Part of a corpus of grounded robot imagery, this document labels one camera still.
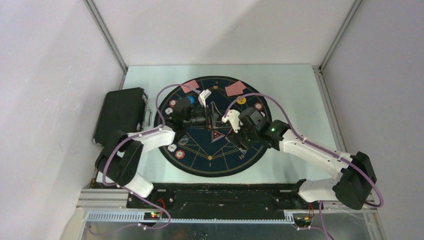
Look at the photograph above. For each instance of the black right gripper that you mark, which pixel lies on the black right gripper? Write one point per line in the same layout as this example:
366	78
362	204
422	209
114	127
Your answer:
250	144

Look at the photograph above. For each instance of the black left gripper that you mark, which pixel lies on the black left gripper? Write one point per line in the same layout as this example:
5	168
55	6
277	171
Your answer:
205	110

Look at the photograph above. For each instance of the red poker chip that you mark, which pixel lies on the red poker chip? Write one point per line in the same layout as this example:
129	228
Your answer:
172	103
258	106
180	154

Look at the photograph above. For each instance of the blue small blind button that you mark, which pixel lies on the blue small blind button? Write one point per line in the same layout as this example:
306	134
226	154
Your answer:
191	99

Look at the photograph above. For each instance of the red playing card deck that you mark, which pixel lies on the red playing card deck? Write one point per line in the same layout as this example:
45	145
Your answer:
237	143

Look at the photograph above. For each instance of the single red playing card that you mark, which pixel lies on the single red playing card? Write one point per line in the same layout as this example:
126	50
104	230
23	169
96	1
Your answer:
189	86

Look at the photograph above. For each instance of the yellow big blind button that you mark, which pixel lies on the yellow big blind button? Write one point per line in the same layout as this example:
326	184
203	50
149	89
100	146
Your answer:
241	101

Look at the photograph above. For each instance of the white poker chip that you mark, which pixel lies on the white poker chip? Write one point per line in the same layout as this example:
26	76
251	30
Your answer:
172	148

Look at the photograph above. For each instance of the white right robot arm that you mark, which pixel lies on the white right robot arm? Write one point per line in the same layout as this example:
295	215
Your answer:
351	176

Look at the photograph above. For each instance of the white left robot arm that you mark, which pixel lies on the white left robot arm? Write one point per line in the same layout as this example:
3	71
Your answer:
119	159

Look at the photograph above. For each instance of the clear round button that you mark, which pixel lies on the clear round button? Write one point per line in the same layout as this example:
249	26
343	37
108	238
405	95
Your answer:
184	140

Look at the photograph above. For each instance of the red triangular marker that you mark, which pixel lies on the red triangular marker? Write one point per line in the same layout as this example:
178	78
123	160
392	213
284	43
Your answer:
216	135

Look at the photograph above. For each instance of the round dark poker mat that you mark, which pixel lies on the round dark poker mat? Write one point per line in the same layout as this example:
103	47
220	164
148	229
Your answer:
218	159

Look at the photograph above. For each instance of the black carrying case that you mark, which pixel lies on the black carrying case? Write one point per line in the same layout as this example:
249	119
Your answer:
123	110

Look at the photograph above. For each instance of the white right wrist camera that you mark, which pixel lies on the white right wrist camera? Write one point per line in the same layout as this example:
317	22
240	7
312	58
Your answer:
232	117

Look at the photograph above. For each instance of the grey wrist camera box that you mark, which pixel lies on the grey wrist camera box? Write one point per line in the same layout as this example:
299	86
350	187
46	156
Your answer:
203	95

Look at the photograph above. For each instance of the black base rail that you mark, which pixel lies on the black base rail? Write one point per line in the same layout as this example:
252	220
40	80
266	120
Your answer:
219	201

